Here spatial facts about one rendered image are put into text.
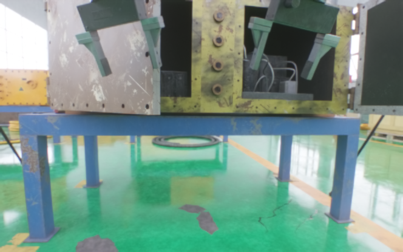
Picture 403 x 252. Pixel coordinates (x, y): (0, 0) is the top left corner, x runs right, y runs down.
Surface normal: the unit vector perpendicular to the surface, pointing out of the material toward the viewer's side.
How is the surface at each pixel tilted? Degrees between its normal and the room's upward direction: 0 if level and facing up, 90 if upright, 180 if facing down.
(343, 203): 90
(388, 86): 90
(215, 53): 90
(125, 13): 114
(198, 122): 90
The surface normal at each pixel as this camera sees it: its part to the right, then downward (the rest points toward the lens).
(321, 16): 0.07, 0.49
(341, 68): 0.13, 0.11
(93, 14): -0.14, 0.49
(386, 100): -1.00, -0.01
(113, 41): -0.55, 0.07
